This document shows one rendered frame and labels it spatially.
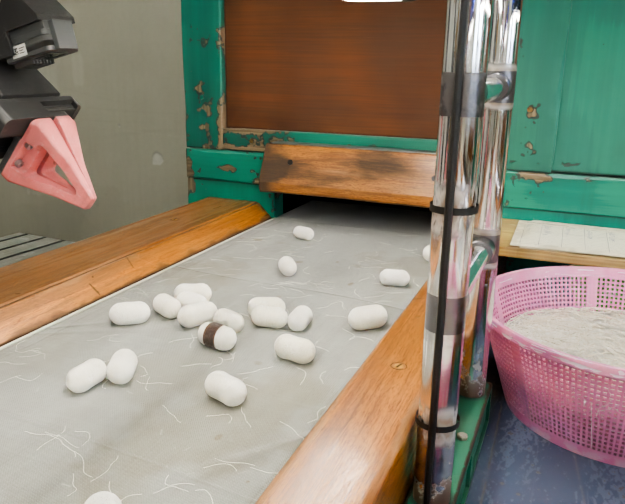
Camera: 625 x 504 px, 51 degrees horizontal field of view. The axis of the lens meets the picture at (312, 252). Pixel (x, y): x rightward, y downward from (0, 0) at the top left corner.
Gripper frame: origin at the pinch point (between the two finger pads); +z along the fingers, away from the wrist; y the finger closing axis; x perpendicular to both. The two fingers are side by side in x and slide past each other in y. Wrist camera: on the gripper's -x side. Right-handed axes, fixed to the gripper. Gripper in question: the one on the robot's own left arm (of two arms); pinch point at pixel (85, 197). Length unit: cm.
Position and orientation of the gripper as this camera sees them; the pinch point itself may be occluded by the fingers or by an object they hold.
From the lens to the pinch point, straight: 60.5
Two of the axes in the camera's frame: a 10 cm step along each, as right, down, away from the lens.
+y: 3.8, -2.5, 8.9
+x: -6.0, 6.6, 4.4
